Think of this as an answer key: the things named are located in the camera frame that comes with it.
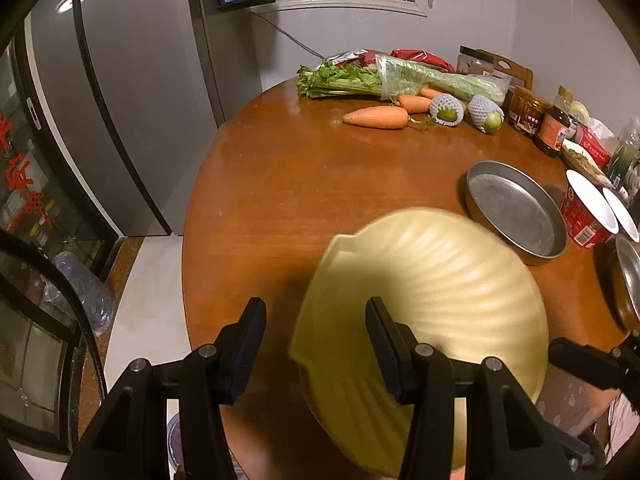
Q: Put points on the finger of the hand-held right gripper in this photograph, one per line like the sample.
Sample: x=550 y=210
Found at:
x=580 y=365
x=575 y=442

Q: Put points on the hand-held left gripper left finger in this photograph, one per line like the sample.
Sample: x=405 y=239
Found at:
x=247 y=355

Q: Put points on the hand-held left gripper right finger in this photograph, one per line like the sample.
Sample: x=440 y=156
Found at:
x=387 y=355

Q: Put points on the stainless steel bowl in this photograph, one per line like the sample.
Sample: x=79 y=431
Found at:
x=629 y=280

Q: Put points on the yellow ribbed bowl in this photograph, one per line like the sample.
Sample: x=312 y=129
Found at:
x=450 y=285

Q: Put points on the round metal pan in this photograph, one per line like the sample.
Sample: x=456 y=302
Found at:
x=515 y=220

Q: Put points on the plastic bag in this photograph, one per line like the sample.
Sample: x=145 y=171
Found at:
x=85 y=295

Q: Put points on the clear bottle with green liquid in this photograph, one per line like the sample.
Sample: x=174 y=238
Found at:
x=625 y=160

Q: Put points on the white plate of green beans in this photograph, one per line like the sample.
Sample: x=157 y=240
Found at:
x=585 y=160

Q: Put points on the red tissue pack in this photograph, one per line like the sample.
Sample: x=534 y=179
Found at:
x=595 y=142

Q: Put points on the brown sauce bottle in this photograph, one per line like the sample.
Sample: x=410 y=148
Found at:
x=552 y=132

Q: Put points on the large carrot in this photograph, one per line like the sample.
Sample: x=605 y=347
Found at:
x=375 y=116

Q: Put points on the glass door display cabinet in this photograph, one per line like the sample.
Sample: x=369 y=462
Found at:
x=35 y=220

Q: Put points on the green fruit in foam net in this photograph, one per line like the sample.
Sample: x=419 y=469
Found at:
x=446 y=110
x=486 y=115

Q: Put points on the yellow tape roll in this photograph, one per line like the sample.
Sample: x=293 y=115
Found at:
x=580 y=112

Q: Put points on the medium carrot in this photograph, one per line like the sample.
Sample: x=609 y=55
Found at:
x=412 y=103

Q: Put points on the chili sauce jar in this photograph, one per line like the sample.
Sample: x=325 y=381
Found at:
x=526 y=112

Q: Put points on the small carrot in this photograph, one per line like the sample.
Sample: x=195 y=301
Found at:
x=430 y=93

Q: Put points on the celery bunch in plastic bag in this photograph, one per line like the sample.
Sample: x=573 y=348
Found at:
x=400 y=77

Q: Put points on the grey refrigerator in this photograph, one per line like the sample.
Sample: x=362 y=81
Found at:
x=130 y=100

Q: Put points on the red snack bag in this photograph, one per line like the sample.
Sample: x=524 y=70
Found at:
x=420 y=58

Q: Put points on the clear plastic jar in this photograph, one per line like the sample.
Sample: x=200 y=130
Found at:
x=475 y=62

